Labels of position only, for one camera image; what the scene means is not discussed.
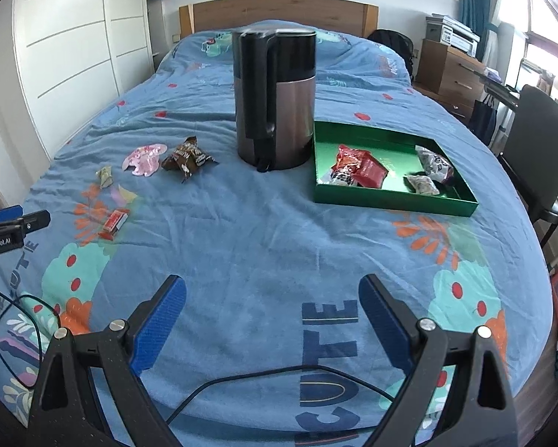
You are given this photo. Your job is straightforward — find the small red candy packet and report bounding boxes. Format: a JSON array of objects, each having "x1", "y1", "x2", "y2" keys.
[{"x1": 97, "y1": 209, "x2": 130, "y2": 240}]

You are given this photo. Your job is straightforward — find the black cable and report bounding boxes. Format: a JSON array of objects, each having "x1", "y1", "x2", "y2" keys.
[
  {"x1": 165, "y1": 362, "x2": 396, "y2": 429},
  {"x1": 0, "y1": 284, "x2": 62, "y2": 389}
]

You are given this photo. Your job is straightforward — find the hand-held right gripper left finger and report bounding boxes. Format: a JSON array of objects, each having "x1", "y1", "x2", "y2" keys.
[{"x1": 28, "y1": 274, "x2": 187, "y2": 447}]

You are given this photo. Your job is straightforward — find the black desk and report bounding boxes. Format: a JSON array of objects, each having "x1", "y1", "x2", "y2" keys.
[{"x1": 481, "y1": 70, "x2": 558, "y2": 112}]

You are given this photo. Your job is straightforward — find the long red and white snack packet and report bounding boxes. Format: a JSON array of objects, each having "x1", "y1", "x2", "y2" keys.
[{"x1": 317, "y1": 166, "x2": 360, "y2": 188}]

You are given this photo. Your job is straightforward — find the black office chair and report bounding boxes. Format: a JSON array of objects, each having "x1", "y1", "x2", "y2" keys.
[{"x1": 497, "y1": 85, "x2": 558, "y2": 250}]

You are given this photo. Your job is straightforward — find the pink snack packet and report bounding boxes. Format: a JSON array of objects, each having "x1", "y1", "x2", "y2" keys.
[{"x1": 122, "y1": 143, "x2": 169, "y2": 178}]

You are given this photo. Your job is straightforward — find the white printer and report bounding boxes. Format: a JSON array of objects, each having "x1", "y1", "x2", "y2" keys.
[{"x1": 424, "y1": 14, "x2": 481, "y2": 57}]

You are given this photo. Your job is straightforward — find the wooden drawer cabinet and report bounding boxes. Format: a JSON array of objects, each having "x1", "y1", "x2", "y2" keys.
[{"x1": 416, "y1": 38, "x2": 489, "y2": 122}]

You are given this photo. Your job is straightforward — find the green cardboard tray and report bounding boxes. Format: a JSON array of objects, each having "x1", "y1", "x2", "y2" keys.
[{"x1": 312, "y1": 120, "x2": 479, "y2": 218}]

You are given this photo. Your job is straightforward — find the dark shopping bag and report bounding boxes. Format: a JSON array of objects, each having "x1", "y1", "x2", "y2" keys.
[{"x1": 469, "y1": 95, "x2": 498, "y2": 145}]

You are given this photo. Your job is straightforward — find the brown chocolate snack packet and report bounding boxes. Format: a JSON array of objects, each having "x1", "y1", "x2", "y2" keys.
[{"x1": 160, "y1": 136, "x2": 218, "y2": 184}]

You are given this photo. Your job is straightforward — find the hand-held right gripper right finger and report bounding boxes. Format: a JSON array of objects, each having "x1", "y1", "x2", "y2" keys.
[{"x1": 358, "y1": 274, "x2": 514, "y2": 447}]

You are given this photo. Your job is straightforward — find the white wardrobe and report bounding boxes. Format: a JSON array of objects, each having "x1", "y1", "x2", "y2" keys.
[{"x1": 11, "y1": 0, "x2": 156, "y2": 159}]

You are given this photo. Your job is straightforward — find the transparent snack packet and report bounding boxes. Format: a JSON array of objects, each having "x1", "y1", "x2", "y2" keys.
[{"x1": 404, "y1": 173, "x2": 440, "y2": 195}]

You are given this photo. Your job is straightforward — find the wooden headboard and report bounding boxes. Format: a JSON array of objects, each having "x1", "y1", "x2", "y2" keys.
[{"x1": 179, "y1": 0, "x2": 379, "y2": 40}]

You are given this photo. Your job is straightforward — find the black and bronze electric kettle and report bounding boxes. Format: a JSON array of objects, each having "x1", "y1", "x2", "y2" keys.
[{"x1": 231, "y1": 28, "x2": 318, "y2": 172}]

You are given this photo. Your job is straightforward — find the black backpack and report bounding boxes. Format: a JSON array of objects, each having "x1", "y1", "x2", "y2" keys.
[{"x1": 367, "y1": 29, "x2": 415, "y2": 80}]

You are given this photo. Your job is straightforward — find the dark red snack packet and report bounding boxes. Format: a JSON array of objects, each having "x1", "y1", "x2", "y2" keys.
[{"x1": 332, "y1": 143, "x2": 390, "y2": 190}]

